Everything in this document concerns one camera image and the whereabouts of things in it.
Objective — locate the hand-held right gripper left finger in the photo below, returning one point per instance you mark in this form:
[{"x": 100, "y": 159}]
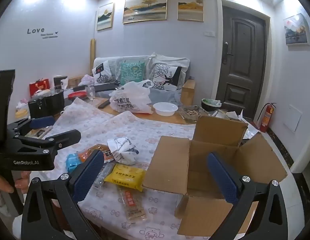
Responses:
[{"x": 87, "y": 177}]

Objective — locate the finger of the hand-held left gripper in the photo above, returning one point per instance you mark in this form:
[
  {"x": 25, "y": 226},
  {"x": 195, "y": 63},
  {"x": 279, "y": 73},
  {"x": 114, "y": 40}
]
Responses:
[
  {"x": 67, "y": 137},
  {"x": 41, "y": 123}
]

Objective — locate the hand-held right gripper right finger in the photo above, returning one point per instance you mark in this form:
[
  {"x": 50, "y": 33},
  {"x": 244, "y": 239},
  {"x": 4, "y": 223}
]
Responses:
[{"x": 223, "y": 180}]

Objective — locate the blue snack packet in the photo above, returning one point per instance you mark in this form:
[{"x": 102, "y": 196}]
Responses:
[{"x": 72, "y": 162}]

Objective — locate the orange clear snack packet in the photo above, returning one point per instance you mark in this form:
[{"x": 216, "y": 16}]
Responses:
[{"x": 83, "y": 155}]

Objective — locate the brown cardboard box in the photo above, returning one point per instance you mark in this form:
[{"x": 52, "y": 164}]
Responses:
[{"x": 170, "y": 162}]

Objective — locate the person's left hand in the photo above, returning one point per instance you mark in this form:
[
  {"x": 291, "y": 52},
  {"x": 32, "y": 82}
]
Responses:
[{"x": 2, "y": 183}]

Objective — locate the clear snack wrapper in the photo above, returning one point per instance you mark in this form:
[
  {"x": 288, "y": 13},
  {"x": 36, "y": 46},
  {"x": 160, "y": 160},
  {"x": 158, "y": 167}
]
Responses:
[{"x": 105, "y": 172}]

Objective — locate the black cooking pot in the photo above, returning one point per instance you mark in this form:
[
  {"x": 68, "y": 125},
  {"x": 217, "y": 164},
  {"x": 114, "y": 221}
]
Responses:
[{"x": 45, "y": 103}]

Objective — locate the yellow lidded container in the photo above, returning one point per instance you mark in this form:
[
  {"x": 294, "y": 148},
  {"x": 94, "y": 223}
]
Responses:
[{"x": 21, "y": 112}]

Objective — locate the yellow snack packet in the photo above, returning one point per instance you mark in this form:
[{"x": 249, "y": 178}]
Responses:
[{"x": 125, "y": 176}]

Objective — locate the red gift bag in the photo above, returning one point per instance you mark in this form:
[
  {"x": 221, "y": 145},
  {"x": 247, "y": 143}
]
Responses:
[{"x": 39, "y": 86}]

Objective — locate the white crumpled snack packet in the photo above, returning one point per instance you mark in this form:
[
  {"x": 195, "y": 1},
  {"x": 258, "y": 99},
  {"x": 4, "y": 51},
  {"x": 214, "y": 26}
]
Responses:
[{"x": 122, "y": 151}]

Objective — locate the black countertop appliance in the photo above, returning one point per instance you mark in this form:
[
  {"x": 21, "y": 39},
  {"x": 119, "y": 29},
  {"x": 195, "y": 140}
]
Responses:
[{"x": 60, "y": 81}]

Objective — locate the black remote control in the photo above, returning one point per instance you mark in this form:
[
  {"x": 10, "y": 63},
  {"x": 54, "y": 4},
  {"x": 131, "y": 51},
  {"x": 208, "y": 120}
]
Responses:
[{"x": 103, "y": 104}]

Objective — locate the wine glass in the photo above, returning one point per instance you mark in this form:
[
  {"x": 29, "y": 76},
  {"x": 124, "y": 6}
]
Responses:
[{"x": 90, "y": 91}]

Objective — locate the clear snack bar packet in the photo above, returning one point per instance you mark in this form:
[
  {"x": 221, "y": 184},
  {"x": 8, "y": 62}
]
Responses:
[{"x": 133, "y": 205}]

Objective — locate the clear plastic sheet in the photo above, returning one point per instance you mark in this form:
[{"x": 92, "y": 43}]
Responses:
[{"x": 251, "y": 131}]

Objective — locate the pink plastic bag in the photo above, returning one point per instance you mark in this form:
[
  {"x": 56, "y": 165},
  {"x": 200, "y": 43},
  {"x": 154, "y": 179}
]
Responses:
[{"x": 86, "y": 79}]

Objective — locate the black power strip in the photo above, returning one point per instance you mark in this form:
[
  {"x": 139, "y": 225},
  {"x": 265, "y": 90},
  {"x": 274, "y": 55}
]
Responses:
[{"x": 105, "y": 87}]

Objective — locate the white printed plastic bag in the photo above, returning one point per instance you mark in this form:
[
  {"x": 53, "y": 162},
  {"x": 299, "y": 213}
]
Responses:
[{"x": 130, "y": 100}]

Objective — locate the white cushion black red print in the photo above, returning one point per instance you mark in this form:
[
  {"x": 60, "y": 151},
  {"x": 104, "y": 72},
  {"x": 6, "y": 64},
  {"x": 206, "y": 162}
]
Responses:
[{"x": 102, "y": 72}]

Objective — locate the glass tray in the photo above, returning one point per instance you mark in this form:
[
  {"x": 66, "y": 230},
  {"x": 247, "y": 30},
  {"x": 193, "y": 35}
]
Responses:
[{"x": 192, "y": 112}]

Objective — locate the cartoon print tablecloth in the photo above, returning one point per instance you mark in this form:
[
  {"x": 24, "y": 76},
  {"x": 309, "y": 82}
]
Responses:
[{"x": 145, "y": 130}]

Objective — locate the dark trash bin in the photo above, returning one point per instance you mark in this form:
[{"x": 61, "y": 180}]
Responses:
[{"x": 210, "y": 105}]

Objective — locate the red fire extinguisher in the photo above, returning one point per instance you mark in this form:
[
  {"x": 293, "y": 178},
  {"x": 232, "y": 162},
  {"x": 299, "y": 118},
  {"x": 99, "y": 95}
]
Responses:
[{"x": 267, "y": 117}]

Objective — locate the rolled bamboo mat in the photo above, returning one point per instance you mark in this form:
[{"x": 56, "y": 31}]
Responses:
[{"x": 92, "y": 55}]

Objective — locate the grey covered sofa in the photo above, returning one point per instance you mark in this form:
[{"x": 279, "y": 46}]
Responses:
[{"x": 117, "y": 62}]

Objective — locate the white plastic bowl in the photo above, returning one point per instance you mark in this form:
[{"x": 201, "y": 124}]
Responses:
[{"x": 165, "y": 108}]

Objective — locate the teal tree print cushion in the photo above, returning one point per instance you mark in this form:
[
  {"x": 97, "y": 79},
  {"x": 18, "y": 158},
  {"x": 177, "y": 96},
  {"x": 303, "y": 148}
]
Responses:
[{"x": 132, "y": 71}]

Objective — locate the tall brown carton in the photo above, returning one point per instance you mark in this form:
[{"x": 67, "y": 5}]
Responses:
[{"x": 188, "y": 90}]

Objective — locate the grey cloth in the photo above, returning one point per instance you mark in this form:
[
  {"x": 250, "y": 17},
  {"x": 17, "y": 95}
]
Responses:
[{"x": 165, "y": 96}]

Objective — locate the dark brown door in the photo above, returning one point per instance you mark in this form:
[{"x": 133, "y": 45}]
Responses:
[{"x": 245, "y": 67}]

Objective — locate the white tree print cushion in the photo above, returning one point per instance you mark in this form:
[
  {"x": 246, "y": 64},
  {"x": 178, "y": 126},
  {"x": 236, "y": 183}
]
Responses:
[{"x": 167, "y": 75}]

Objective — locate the small framed landscape painting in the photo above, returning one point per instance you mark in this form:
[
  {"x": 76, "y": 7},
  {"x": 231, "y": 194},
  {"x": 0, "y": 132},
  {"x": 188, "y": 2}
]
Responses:
[{"x": 105, "y": 17}]

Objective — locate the large framed landscape painting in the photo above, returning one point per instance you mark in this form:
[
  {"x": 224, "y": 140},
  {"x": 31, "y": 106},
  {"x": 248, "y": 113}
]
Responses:
[{"x": 145, "y": 7}]

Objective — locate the frameless mountain canvas painting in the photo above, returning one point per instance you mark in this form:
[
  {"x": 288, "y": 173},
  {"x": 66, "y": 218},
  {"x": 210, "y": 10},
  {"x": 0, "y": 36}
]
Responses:
[{"x": 296, "y": 29}]

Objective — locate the medium framed landscape painting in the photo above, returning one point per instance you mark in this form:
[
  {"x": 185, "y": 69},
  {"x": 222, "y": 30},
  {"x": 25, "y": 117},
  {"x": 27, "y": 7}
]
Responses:
[{"x": 190, "y": 6}]

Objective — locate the black wall lettering sticker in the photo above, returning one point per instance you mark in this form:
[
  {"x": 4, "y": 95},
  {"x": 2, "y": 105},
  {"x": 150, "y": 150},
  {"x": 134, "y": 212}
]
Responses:
[{"x": 36, "y": 31}]

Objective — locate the white wall panel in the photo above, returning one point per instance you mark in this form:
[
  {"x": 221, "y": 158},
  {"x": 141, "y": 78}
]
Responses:
[{"x": 293, "y": 117}]

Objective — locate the white light switch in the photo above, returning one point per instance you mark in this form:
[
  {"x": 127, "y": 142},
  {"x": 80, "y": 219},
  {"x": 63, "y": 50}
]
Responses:
[{"x": 209, "y": 33}]

